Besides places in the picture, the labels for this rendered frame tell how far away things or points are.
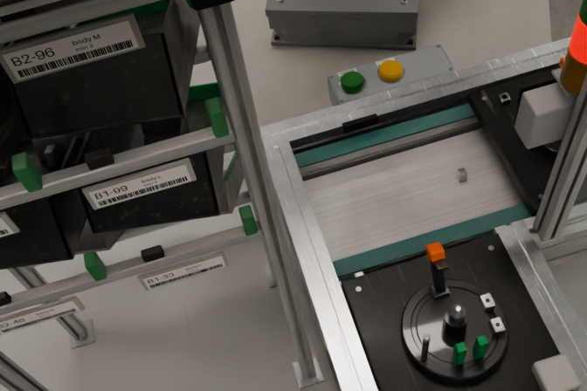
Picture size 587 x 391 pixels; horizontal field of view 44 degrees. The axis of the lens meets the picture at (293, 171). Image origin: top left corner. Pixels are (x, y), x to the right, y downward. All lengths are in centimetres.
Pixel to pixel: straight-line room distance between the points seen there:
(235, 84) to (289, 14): 88
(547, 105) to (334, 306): 40
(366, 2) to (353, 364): 69
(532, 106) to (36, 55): 59
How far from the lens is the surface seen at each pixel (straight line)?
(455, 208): 118
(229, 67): 53
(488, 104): 124
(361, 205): 118
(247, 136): 59
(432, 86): 127
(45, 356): 124
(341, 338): 104
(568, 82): 88
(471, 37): 149
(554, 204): 104
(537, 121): 90
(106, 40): 49
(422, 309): 102
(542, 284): 110
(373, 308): 104
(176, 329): 119
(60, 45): 49
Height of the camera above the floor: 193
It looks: 56 degrees down
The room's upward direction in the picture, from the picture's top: 10 degrees counter-clockwise
